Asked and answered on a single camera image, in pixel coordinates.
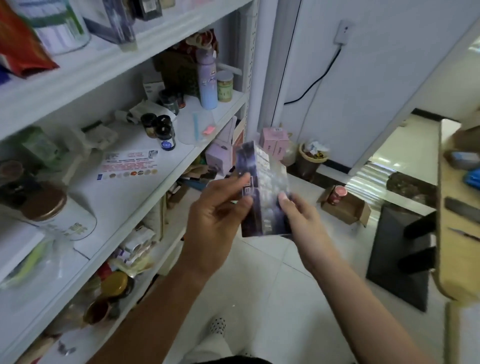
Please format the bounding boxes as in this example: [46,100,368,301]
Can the person's left hand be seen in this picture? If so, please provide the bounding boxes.
[182,172,256,279]

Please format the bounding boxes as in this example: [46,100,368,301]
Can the person's right hand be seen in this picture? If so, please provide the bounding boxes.
[277,191,339,275]

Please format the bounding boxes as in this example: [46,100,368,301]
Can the brown cardboard box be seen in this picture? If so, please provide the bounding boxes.
[318,185,372,226]

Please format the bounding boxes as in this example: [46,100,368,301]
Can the red canister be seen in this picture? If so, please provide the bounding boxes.
[327,185,348,206]

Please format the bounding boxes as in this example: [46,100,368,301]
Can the black box white edge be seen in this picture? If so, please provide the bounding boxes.
[236,141,294,239]

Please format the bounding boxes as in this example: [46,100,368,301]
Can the white metal shelving unit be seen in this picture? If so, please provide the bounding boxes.
[0,0,260,364]

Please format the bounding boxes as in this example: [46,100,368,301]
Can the person's right forearm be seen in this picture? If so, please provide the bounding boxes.
[296,255,436,364]

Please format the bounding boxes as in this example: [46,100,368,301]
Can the person's left forearm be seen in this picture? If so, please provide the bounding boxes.
[90,262,211,364]

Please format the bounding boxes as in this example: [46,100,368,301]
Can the person's white shoe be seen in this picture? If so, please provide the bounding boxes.
[206,315,228,337]

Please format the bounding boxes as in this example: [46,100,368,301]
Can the person's grey trousers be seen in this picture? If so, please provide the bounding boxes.
[180,330,234,364]

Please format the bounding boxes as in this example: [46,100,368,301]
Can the white flat box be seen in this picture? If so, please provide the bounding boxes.
[0,221,46,285]

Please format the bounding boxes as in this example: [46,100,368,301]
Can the waste basket with rubbish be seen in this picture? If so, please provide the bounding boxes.
[297,141,331,177]

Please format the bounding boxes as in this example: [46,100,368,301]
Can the dark grey furniture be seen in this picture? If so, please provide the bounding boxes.
[367,202,438,312]

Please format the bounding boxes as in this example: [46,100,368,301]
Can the pink carton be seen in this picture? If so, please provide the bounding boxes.
[258,126,292,162]

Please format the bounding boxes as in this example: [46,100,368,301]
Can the white colourful sticker sheet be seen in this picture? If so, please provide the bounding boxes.
[96,148,160,181]

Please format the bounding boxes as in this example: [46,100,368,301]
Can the small dark bottle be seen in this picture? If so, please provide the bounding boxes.
[141,112,159,138]
[153,116,177,151]

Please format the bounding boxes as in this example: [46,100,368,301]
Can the light wooden table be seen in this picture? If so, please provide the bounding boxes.
[433,116,480,364]

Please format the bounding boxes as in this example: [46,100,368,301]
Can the small green jar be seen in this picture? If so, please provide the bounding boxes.
[216,69,235,103]

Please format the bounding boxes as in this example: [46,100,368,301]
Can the black flat device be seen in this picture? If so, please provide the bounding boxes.
[444,196,480,225]

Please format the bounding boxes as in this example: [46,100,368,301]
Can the lavender bottle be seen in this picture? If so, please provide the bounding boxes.
[196,46,220,111]

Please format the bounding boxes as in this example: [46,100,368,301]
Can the blue folder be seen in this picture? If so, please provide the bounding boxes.
[462,168,480,190]

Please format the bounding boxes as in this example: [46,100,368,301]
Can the small green pack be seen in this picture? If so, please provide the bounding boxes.
[18,126,61,168]

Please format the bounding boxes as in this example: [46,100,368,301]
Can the dark jar with lid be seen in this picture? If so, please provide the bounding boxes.
[0,159,35,207]

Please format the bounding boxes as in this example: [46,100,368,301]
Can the white tub green label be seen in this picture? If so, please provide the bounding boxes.
[7,0,91,55]

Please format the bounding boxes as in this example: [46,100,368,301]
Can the dark red foil pouches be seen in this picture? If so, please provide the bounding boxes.
[0,0,60,80]

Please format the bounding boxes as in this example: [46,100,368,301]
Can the black wall cable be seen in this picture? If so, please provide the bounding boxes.
[283,45,342,106]

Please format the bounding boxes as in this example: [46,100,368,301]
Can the white wall socket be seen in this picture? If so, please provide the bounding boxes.
[333,20,354,46]

